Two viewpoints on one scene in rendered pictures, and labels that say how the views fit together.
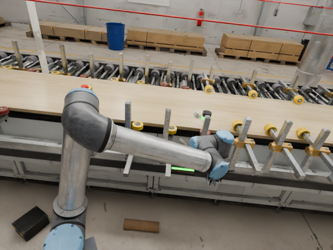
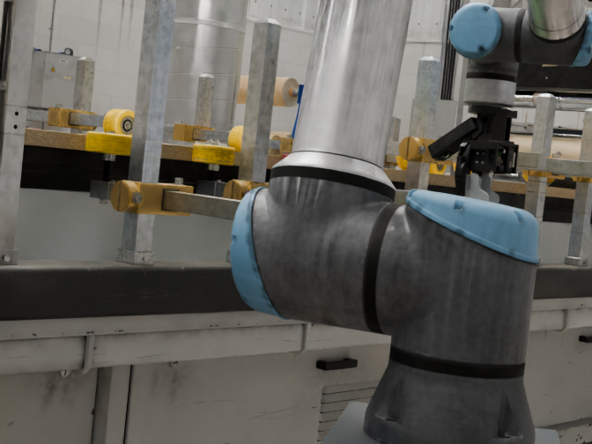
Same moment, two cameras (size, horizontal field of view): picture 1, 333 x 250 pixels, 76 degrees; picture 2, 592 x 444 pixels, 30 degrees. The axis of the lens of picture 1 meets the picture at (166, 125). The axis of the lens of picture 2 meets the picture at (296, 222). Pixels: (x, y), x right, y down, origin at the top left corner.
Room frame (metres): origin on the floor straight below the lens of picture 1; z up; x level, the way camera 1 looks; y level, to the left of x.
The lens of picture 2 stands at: (-0.24, 1.40, 0.89)
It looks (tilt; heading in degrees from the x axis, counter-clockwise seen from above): 3 degrees down; 312
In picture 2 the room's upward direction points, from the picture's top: 6 degrees clockwise
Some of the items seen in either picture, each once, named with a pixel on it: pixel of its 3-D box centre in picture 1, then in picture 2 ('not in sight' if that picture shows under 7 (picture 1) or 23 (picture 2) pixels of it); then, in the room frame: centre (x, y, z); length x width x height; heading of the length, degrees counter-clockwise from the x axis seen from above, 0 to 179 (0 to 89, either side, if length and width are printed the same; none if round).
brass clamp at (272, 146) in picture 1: (280, 147); not in sight; (1.16, -0.77, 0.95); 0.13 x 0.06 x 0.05; 91
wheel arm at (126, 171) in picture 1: (132, 152); (181, 203); (1.10, 0.21, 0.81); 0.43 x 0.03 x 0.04; 1
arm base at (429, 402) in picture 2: not in sight; (452, 395); (0.44, 0.36, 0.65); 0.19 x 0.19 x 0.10
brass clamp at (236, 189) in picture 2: not in sight; (258, 196); (1.15, -0.02, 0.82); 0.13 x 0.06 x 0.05; 91
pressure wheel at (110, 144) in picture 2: (137, 129); (107, 164); (1.30, 0.21, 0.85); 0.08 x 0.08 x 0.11
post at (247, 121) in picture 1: (238, 147); (418, 170); (1.16, -0.50, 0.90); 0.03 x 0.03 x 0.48; 1
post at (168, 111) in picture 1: (164, 140); (254, 153); (1.15, 0.00, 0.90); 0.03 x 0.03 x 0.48; 1
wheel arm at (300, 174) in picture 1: (284, 149); (500, 159); (1.14, -0.79, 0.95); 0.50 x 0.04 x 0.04; 1
